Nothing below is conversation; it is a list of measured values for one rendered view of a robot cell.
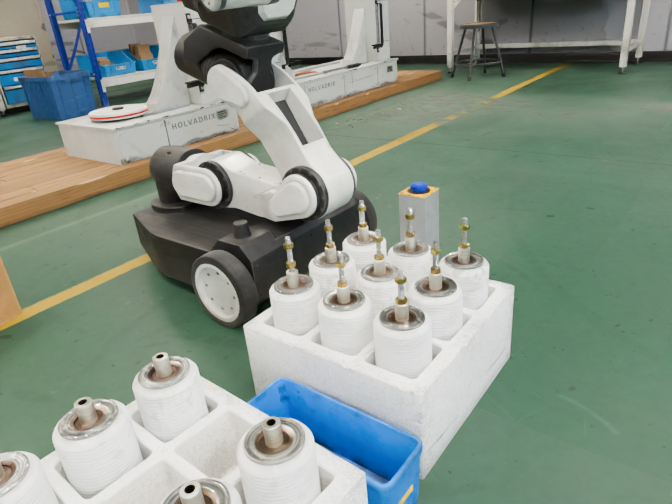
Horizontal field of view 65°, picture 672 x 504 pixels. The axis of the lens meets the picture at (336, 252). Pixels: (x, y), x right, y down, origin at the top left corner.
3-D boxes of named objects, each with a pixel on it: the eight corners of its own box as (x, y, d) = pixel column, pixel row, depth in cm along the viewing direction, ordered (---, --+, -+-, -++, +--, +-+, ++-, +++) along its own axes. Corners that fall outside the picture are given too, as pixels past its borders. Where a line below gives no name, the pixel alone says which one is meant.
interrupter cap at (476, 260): (453, 251, 108) (453, 248, 108) (489, 258, 104) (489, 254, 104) (437, 266, 103) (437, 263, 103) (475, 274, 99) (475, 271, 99)
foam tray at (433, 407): (256, 398, 110) (242, 325, 103) (362, 311, 137) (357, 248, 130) (423, 481, 88) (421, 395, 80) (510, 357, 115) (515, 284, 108)
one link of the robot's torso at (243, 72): (202, 94, 140) (204, 49, 133) (240, 86, 149) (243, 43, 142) (237, 113, 135) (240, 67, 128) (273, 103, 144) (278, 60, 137)
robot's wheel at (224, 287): (198, 316, 142) (183, 249, 134) (212, 308, 146) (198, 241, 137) (250, 338, 131) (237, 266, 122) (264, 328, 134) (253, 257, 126)
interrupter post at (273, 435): (260, 444, 65) (256, 424, 63) (275, 432, 66) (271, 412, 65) (274, 453, 63) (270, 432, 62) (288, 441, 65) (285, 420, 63)
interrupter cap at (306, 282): (306, 273, 105) (306, 270, 105) (319, 290, 99) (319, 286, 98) (269, 282, 103) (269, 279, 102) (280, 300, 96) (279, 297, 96)
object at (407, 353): (369, 396, 97) (363, 312, 90) (415, 380, 100) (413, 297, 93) (393, 430, 89) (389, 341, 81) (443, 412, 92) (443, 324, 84)
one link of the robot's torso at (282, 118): (299, 234, 135) (196, 88, 138) (340, 211, 148) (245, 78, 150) (332, 204, 125) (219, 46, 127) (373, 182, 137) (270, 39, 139)
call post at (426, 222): (402, 308, 137) (397, 194, 124) (415, 296, 142) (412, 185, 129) (426, 315, 133) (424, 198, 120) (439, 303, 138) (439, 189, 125)
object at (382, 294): (375, 332, 116) (370, 258, 108) (415, 344, 111) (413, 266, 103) (352, 356, 109) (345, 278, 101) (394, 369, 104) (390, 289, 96)
